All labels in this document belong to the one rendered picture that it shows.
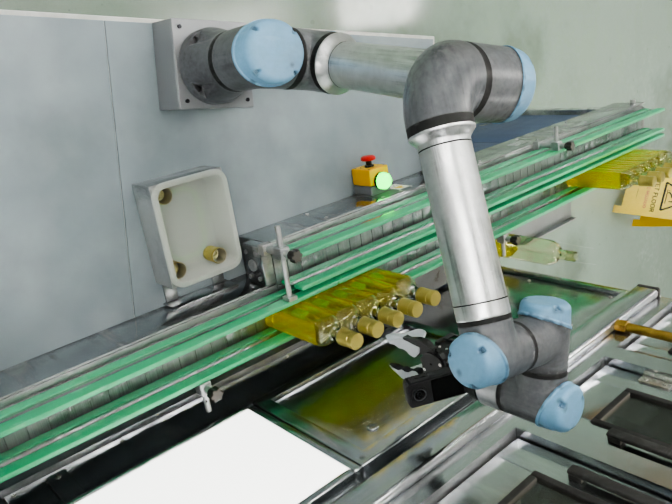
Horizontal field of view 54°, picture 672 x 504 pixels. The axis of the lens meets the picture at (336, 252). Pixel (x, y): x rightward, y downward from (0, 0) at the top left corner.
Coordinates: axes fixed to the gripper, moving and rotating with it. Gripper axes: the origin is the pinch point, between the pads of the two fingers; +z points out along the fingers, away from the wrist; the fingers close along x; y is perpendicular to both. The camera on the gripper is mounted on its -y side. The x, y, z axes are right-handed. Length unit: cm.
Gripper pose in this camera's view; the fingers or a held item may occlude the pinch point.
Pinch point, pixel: (390, 353)
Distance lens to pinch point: 122.5
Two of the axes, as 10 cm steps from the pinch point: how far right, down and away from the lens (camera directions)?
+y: 7.4, -3.1, 5.9
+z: -6.5, -1.5, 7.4
